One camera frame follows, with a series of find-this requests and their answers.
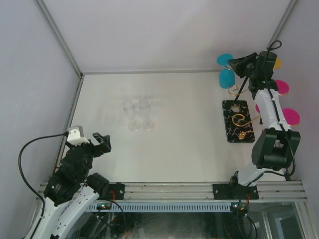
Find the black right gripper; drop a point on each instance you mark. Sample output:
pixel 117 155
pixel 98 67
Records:
pixel 238 64

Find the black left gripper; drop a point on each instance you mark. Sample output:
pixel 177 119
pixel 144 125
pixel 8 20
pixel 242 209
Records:
pixel 104 146

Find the cyan wine glass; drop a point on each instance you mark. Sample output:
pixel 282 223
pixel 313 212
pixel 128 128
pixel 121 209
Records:
pixel 226 75

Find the clear champagne flute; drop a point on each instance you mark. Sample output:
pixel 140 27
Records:
pixel 129 109
pixel 144 107

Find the pink wine glass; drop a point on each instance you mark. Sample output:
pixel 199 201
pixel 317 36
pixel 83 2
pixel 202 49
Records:
pixel 283 87
pixel 288 118

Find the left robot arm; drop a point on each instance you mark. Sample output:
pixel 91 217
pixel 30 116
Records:
pixel 71 189

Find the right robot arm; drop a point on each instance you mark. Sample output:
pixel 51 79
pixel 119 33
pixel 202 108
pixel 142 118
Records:
pixel 276 147

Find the yellow wine glass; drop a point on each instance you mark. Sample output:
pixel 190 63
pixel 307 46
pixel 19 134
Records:
pixel 278 64

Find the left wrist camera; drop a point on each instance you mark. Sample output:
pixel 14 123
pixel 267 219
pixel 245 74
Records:
pixel 76 136

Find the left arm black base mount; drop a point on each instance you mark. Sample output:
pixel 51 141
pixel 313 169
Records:
pixel 116 191

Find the gold wire wine glass rack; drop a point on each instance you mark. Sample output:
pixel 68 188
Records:
pixel 239 119

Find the blue slotted cable duct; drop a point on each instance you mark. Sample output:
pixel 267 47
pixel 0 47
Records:
pixel 163 207

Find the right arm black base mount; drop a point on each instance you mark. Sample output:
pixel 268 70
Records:
pixel 223 191

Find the aluminium front frame rail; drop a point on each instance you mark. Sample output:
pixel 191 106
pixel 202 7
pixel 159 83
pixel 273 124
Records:
pixel 278 191

